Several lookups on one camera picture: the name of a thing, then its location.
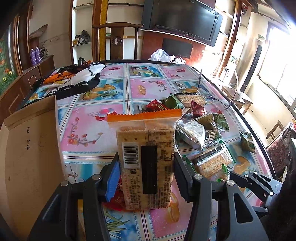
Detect green-sealed cracker pack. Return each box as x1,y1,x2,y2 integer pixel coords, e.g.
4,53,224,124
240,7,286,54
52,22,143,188
192,143,235,179

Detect silver foil snack bag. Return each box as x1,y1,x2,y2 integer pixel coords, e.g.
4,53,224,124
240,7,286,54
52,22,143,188
176,113,222,150

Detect yellow green pea snack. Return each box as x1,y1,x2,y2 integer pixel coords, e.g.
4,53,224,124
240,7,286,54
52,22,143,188
196,113,218,131

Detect orange-sealed cracker pack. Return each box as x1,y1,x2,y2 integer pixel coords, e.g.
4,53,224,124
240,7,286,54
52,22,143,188
107,109,182,210

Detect dark red snack packet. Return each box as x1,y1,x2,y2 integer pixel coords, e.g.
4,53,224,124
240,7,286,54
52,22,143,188
190,100,207,118

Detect small red packet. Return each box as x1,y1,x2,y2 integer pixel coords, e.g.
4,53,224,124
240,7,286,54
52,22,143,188
103,177,126,211

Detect green pea snack right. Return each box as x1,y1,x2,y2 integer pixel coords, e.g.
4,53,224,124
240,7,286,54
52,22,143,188
239,132,256,154

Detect cardboard box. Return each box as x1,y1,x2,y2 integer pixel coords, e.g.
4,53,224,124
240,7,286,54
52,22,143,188
1,96,66,240

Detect green seaweed snack packet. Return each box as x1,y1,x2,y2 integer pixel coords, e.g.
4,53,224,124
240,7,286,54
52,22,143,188
213,113,229,132

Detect small wooden stool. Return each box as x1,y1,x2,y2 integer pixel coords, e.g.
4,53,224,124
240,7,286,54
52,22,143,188
222,86,253,114

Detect eyeglasses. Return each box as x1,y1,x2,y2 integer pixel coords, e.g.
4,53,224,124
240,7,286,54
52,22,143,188
194,68,236,110

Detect far cracker pack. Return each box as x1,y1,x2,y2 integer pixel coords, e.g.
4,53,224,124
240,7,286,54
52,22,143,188
175,93,207,108

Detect green wrapped snack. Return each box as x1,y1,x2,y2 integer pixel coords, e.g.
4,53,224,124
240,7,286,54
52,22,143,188
161,94,185,109

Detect red candy bar packet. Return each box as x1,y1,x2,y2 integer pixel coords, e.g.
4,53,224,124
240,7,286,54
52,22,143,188
145,99,168,112

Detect wooden side cabinet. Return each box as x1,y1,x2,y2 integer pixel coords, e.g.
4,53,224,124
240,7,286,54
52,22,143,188
1,55,55,125

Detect black white orange bag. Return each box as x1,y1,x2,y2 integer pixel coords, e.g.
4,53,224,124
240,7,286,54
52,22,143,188
29,57,106,101

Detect purple bottle left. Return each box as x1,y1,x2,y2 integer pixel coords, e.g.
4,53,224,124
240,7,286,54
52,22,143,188
30,48,37,66

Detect purple bottle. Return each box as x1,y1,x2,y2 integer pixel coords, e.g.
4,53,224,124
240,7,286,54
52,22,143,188
35,46,42,64
30,48,37,66

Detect purple bottle right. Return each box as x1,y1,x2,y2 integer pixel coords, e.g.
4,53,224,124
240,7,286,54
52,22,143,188
35,46,42,64

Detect white plastic bag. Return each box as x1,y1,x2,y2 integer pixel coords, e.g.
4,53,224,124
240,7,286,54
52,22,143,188
149,49,186,64

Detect shoes on shelf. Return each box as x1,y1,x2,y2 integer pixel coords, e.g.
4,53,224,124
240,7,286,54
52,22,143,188
72,30,90,46

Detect black flat television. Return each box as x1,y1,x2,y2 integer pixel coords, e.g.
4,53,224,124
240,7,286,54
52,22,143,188
142,0,223,47

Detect wooden chair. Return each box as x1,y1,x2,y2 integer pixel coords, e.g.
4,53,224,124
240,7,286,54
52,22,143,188
92,22,144,61

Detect flower wall painting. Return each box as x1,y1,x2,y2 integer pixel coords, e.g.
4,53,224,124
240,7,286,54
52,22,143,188
0,25,18,94

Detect white wall shelf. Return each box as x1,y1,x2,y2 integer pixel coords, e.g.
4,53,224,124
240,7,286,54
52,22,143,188
70,0,94,64

